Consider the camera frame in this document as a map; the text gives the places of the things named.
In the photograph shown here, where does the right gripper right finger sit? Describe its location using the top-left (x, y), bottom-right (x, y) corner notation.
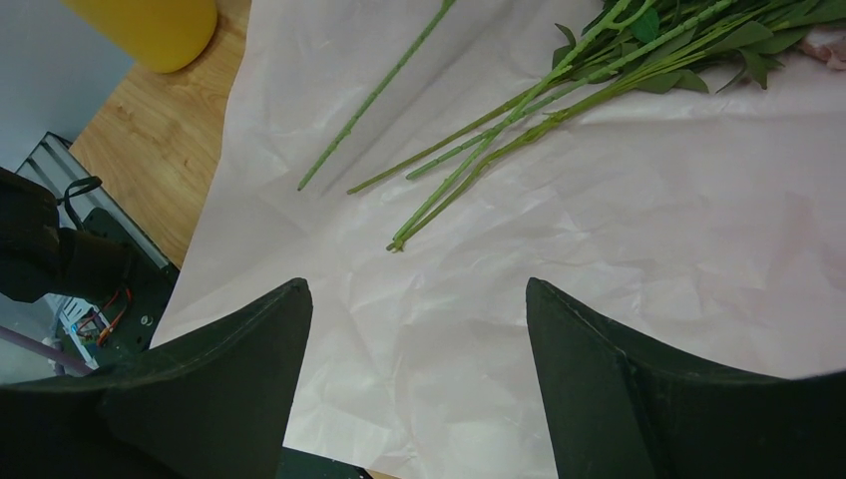
top-left (526, 278), bottom-right (845, 478)

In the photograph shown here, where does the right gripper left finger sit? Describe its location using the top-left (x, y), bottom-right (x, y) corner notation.
top-left (1, 278), bottom-right (313, 478)

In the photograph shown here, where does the purple pink wrapping paper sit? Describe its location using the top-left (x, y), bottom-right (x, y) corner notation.
top-left (153, 1), bottom-right (845, 478)

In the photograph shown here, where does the pink flower bunch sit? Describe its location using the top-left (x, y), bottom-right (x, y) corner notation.
top-left (297, 0), bottom-right (846, 253)

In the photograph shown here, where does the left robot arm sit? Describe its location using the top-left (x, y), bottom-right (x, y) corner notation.
top-left (1, 169), bottom-right (135, 303)

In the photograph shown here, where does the yellow cylindrical vase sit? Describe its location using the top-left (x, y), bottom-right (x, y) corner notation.
top-left (64, 0), bottom-right (218, 73)

